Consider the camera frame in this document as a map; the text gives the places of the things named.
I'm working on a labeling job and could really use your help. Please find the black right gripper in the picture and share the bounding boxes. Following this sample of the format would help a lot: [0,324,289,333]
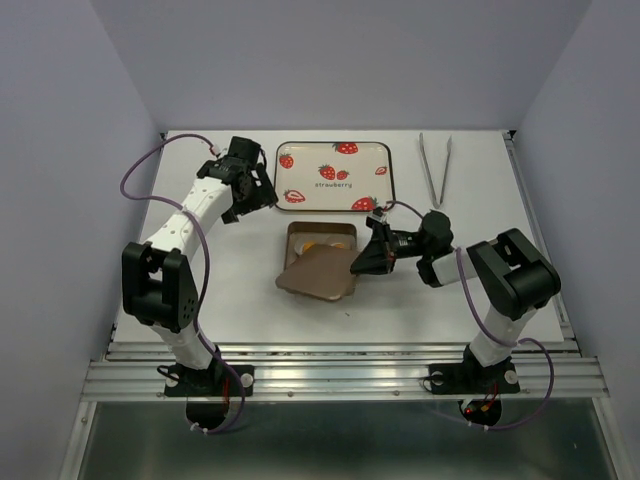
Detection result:
[350,220,429,274]

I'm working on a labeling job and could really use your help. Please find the gold tin lid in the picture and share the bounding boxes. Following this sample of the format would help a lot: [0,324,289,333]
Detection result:
[275,245,359,302]

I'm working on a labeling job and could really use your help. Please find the gold square tin box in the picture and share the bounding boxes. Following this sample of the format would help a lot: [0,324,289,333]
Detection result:
[282,221,359,272]

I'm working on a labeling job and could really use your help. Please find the metal tongs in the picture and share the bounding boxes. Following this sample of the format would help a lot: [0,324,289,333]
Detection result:
[418,132,453,209]

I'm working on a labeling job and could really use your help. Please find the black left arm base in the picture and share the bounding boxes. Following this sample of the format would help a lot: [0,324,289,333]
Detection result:
[156,363,255,398]

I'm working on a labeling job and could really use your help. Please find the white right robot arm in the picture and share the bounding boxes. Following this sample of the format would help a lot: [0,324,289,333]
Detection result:
[350,207,561,390]

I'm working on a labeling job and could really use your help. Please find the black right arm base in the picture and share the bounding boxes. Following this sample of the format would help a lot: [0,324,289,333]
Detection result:
[424,360,520,396]

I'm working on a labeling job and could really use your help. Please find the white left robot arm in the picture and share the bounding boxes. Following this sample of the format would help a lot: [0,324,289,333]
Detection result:
[121,136,278,394]

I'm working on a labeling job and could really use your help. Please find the strawberry print tray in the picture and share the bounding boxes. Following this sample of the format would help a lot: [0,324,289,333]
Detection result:
[273,141,396,213]

